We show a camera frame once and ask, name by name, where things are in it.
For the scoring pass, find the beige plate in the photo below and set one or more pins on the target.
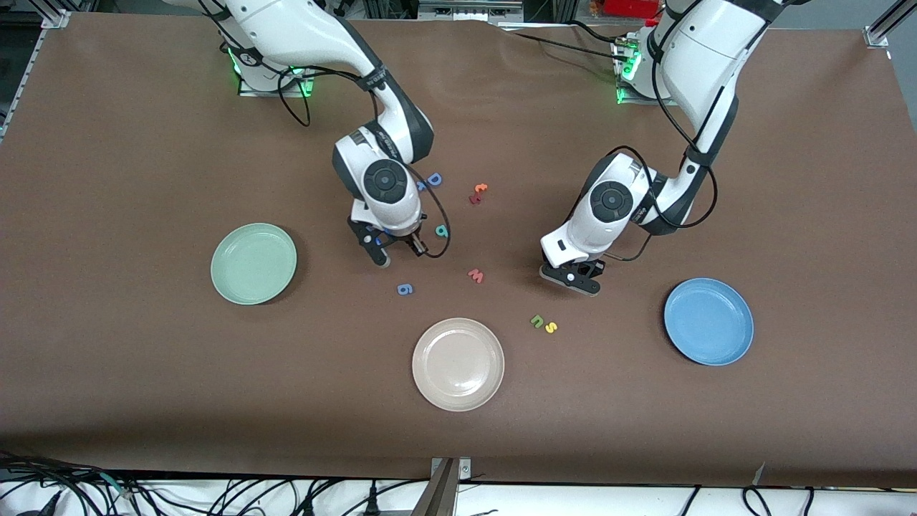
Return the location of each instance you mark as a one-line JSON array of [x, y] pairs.
[[458, 365]]

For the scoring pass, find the red box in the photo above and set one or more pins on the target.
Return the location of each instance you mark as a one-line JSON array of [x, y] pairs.
[[630, 7]]

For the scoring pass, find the grey metal device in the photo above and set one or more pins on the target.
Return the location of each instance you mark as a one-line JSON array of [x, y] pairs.
[[469, 11]]

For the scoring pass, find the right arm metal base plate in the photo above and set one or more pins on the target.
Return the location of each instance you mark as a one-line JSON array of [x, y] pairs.
[[258, 91]]

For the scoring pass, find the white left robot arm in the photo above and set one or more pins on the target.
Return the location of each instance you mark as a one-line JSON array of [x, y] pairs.
[[706, 64]]

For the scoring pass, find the aluminium corner profile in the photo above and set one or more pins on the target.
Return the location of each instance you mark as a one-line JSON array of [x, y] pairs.
[[885, 29], [57, 18]]

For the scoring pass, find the brown table cover sheet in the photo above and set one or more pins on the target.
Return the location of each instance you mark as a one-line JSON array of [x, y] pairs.
[[143, 394]]

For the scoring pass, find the aluminium table edge bracket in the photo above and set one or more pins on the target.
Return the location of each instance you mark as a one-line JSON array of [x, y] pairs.
[[448, 494]]

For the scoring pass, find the red letter w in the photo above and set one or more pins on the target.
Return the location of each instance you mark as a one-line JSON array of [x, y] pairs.
[[476, 275]]

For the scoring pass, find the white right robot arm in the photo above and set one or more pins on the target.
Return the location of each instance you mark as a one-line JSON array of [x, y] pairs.
[[308, 36]]

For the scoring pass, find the black power plug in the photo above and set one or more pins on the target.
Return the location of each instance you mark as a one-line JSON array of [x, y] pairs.
[[372, 505]]

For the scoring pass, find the blue plate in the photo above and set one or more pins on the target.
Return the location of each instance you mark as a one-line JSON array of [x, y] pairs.
[[708, 322]]

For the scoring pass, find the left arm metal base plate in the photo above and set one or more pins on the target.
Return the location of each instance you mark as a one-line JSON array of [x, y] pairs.
[[637, 102]]

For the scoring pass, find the light green plate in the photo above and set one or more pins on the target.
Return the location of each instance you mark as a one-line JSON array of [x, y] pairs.
[[253, 264]]

